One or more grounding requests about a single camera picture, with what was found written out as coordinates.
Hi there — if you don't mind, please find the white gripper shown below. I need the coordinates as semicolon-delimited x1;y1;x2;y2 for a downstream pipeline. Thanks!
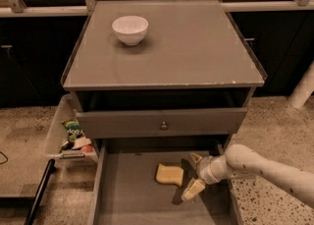
182;152;228;201

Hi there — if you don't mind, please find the yellow sponge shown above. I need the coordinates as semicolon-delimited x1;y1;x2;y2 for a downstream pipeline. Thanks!
156;163;183;187

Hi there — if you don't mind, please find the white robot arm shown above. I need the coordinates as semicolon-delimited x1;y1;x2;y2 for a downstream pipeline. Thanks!
182;144;314;208

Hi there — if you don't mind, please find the metal drawer knob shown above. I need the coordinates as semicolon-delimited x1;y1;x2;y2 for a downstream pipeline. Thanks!
160;122;169;131

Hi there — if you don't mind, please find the grey open middle drawer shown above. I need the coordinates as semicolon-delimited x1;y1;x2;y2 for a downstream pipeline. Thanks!
87;137;242;225

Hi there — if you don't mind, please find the grey drawer cabinet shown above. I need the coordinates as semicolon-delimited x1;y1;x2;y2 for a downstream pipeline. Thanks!
63;0;267;144

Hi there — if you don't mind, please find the grey top drawer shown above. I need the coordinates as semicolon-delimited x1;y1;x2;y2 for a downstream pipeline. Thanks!
76;108;247;139

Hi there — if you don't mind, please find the red and white package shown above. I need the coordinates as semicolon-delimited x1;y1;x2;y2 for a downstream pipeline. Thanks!
61;137;93;152

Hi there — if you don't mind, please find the green snack bag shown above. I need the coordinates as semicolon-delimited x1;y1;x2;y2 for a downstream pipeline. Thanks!
62;119;83;142

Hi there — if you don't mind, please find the clear plastic bin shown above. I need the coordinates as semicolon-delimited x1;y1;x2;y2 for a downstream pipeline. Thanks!
44;94;98;164

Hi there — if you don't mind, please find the black pole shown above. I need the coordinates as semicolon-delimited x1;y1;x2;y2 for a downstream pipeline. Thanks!
24;159;55;225

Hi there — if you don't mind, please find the white ceramic bowl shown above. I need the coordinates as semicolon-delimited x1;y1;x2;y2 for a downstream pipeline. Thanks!
112;16;149;46

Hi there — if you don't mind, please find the black cable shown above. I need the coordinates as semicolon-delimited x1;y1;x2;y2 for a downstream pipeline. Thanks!
0;150;10;166

